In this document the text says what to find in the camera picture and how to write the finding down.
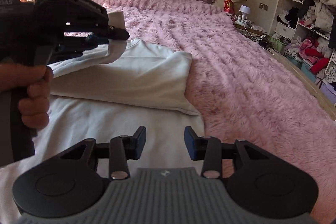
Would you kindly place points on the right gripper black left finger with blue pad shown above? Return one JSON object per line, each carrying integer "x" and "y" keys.
{"x": 118, "y": 151}

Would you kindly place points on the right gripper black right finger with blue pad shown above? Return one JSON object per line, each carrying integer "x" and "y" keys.
{"x": 210, "y": 150}

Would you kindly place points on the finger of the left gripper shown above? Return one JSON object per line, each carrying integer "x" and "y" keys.
{"x": 102, "y": 32}
{"x": 74, "y": 46}

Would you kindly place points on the white sweatshirt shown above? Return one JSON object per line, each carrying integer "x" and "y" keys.
{"x": 111, "y": 91}

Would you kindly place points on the hanging clothes pile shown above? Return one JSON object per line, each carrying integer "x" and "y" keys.
{"x": 324, "y": 16}

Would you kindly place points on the person's left hand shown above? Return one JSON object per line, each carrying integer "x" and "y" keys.
{"x": 37, "y": 80}

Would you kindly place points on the pink fluffy blanket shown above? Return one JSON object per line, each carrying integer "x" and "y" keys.
{"x": 241, "y": 91}

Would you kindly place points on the green storage basket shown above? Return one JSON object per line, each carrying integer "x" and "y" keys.
{"x": 279, "y": 44}

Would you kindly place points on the wooden bedside table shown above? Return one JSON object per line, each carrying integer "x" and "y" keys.
{"x": 248, "y": 30}

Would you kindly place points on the red snack bag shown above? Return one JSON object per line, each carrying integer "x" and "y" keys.
{"x": 229, "y": 7}

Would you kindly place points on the white table lamp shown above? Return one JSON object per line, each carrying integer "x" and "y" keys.
{"x": 245, "y": 10}

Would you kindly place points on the white open wardrobe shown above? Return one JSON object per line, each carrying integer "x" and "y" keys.
{"x": 301, "y": 30}

